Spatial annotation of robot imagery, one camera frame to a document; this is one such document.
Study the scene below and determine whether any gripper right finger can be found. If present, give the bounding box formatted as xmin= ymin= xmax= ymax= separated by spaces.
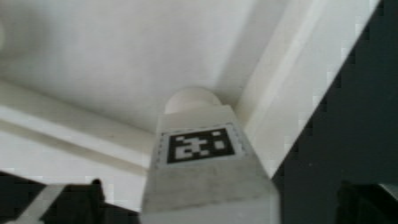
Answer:
xmin=335 ymin=182 xmax=398 ymax=224

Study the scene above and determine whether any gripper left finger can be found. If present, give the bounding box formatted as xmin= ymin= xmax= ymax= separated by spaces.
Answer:
xmin=17 ymin=178 xmax=141 ymax=224

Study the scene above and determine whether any white table leg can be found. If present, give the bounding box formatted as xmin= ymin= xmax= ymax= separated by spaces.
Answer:
xmin=141 ymin=87 xmax=283 ymax=224

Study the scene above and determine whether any white square tabletop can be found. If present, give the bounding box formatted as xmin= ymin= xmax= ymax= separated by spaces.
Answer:
xmin=0 ymin=0 xmax=381 ymax=209

